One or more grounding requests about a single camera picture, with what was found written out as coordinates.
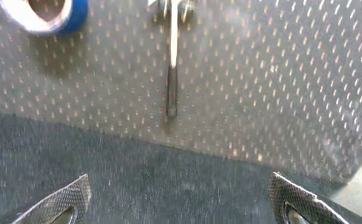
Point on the roll of blue tape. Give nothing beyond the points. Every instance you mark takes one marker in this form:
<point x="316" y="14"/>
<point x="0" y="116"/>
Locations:
<point x="75" y="15"/>

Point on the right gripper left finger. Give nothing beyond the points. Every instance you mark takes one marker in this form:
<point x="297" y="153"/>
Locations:
<point x="69" y="202"/>

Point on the hammer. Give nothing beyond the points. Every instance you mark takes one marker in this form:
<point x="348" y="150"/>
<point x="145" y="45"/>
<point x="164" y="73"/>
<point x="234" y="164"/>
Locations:
<point x="172" y="46"/>

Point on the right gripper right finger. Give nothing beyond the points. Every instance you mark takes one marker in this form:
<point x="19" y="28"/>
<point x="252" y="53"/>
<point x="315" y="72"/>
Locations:
<point x="290" y="199"/>

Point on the metal hook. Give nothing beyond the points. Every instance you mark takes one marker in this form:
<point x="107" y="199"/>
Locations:
<point x="184" y="14"/>

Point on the black pegboard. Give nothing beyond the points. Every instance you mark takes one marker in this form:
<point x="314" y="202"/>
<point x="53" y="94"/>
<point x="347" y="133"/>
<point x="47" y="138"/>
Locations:
<point x="262" y="93"/>

